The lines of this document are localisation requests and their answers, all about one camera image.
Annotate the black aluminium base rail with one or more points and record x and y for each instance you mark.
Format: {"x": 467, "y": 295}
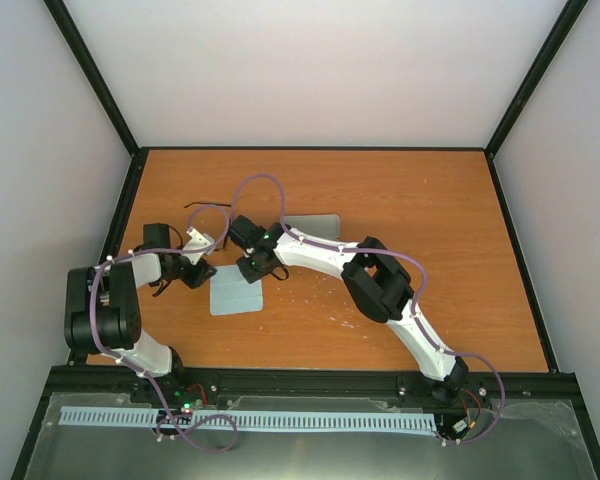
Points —
{"x": 405, "y": 389}

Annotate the light blue slotted cable duct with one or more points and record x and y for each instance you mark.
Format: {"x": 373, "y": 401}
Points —
{"x": 259, "y": 421}

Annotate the pink glasses case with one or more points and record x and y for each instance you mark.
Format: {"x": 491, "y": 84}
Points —
{"x": 325, "y": 226}

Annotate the light blue cleaning cloth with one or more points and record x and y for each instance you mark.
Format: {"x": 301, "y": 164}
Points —
{"x": 231, "y": 294}

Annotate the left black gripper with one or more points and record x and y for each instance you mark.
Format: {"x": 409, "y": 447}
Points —
{"x": 199, "y": 274}

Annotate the right black frame post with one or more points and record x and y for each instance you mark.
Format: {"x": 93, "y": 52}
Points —
{"x": 560, "y": 30}

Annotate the left black frame post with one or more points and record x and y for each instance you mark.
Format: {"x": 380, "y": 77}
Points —
{"x": 78, "y": 47}

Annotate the black frame post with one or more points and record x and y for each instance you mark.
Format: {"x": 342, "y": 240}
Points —
{"x": 560, "y": 30}
{"x": 78, "y": 47}

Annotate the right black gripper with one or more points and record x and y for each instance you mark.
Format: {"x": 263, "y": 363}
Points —
{"x": 250, "y": 275}

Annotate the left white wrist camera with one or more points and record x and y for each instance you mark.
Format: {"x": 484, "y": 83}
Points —
{"x": 198, "y": 245}

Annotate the black thin-frame sunglasses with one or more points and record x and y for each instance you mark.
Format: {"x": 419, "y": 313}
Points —
{"x": 227, "y": 208}

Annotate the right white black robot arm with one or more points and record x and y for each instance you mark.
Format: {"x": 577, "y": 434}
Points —
{"x": 379, "y": 286}

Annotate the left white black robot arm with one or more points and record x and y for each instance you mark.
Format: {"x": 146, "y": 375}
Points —
{"x": 102, "y": 310}

